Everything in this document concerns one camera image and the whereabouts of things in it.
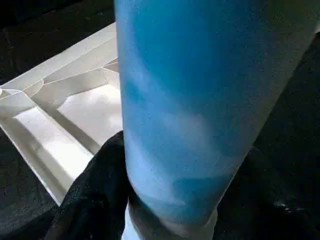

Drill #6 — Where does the white plastic table top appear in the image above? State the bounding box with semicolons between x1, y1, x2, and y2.
0;22;125;208

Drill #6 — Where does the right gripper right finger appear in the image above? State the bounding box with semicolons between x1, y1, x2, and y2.
216;146;320;240

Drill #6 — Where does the white plastic table leg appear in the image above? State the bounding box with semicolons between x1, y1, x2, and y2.
113;0;320;240

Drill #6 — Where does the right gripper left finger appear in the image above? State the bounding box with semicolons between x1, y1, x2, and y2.
43;129;131;240

